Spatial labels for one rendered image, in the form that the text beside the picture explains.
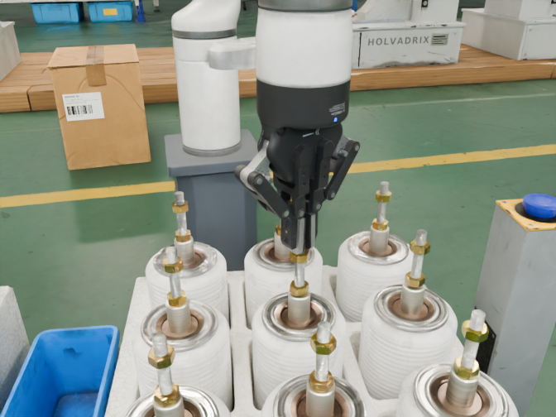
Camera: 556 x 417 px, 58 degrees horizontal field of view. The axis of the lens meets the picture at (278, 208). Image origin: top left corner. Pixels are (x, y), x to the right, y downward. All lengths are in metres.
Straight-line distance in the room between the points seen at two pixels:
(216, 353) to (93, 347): 0.31
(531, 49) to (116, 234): 2.27
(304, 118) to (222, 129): 0.39
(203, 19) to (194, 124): 0.15
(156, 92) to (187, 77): 1.46
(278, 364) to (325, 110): 0.25
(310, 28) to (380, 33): 2.09
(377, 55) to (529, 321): 1.92
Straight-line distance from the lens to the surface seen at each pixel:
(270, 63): 0.38
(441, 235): 1.21
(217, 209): 0.80
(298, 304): 0.50
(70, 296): 1.04
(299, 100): 0.38
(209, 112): 0.76
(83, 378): 0.81
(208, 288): 0.59
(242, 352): 0.59
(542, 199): 0.64
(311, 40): 0.37
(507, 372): 0.74
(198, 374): 0.51
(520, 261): 0.63
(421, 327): 0.53
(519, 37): 2.87
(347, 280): 0.63
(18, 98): 2.27
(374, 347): 0.54
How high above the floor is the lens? 0.58
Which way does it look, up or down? 27 degrees down
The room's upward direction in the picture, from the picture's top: straight up
